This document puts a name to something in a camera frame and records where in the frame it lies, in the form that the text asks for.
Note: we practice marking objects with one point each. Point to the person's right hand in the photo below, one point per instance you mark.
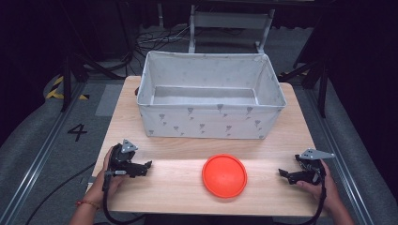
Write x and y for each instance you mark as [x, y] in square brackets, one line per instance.
[325, 190]

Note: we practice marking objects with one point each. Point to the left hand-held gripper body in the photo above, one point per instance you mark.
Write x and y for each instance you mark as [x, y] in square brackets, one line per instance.
[122, 161]

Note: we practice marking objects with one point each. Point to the orange round plastic disc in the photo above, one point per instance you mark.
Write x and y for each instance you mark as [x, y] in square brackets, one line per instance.
[224, 176]

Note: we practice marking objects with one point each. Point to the metal floor rail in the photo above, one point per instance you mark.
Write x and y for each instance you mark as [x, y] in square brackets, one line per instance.
[342, 162]
[37, 162]

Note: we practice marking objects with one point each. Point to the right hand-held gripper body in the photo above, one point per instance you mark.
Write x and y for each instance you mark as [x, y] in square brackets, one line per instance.
[309, 168]

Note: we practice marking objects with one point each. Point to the person's left hand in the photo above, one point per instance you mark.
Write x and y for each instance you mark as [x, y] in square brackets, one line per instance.
[108, 186]

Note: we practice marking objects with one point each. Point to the grey printed fabric storage box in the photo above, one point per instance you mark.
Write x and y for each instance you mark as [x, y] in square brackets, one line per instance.
[206, 123]

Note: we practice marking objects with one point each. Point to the yellow black floor tape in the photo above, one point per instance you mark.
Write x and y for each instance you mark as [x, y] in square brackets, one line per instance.
[56, 92]

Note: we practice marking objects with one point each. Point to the black tripod stand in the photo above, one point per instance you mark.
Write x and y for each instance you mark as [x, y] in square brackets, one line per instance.
[73, 72]
[319, 81]

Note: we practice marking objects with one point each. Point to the grey metal stand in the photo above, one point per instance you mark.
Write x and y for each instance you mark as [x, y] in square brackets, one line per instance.
[230, 20]

